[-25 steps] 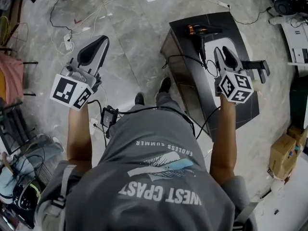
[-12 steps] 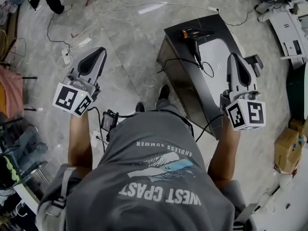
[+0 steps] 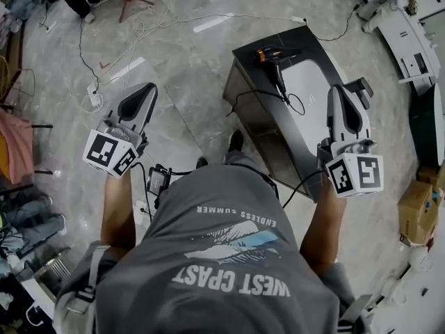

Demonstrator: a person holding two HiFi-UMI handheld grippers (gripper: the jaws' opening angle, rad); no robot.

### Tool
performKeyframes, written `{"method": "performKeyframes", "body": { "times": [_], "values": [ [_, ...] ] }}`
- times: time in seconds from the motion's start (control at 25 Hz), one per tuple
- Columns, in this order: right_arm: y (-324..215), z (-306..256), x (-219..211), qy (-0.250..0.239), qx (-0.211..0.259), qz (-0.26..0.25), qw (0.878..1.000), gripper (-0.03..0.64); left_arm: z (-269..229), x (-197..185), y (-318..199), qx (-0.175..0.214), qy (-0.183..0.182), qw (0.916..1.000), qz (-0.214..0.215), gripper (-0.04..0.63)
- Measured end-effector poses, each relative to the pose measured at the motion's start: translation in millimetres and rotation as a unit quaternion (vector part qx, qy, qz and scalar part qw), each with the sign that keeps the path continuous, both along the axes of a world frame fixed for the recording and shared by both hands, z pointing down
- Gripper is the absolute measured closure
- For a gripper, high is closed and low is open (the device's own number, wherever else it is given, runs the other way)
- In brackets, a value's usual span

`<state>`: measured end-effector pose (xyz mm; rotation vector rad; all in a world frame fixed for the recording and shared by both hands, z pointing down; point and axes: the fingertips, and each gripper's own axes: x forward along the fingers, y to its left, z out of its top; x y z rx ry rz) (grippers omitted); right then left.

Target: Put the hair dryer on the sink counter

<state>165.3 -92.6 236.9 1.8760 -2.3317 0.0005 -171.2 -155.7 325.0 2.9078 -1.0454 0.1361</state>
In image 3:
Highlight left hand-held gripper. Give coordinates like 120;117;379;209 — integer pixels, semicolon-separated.
82;81;159;179

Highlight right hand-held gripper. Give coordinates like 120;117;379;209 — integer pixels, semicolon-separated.
316;84;385;199

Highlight dark vanity cabinet with sink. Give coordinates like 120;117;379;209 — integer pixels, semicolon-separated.
222;24;375;203

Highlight black hair dryer orange ring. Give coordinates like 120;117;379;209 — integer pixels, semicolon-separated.
225;46;307;118

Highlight person's right forearm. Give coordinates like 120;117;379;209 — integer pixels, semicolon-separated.
299;182;348;276

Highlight person's left forearm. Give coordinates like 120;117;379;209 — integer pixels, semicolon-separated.
100;170;136;250

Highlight black faucet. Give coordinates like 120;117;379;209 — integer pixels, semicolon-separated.
342;77;375;110

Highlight black battery box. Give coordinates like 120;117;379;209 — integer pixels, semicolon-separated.
147;164;174;196

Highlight dark green round board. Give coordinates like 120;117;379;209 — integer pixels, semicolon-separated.
408;81;445;168

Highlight black metal chair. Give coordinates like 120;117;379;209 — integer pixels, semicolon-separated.
31;123;55;175

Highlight cardboard box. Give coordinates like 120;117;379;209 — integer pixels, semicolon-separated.
397;179;441;246
416;165;445;184

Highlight white cabinet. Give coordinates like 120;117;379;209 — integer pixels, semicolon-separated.
377;10;441;95

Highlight person's right black shoe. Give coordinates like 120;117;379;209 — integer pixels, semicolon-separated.
227;129;245;154

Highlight person's grey trousers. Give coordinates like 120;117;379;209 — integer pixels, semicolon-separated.
224;151;279;187

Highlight pink cloth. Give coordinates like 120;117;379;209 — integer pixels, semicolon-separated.
0;109;35;184

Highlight person's grey printed shirt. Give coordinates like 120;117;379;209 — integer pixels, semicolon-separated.
54;164;369;334

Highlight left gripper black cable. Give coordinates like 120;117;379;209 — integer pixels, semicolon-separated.
133;161;156;218

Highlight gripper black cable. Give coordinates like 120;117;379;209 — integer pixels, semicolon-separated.
133;161;156;218
282;169;327;210

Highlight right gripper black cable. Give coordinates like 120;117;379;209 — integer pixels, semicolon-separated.
282;169;327;210

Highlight grey shoulder strap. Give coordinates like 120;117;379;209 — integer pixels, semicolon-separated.
74;247;105;304
339;294;375;334

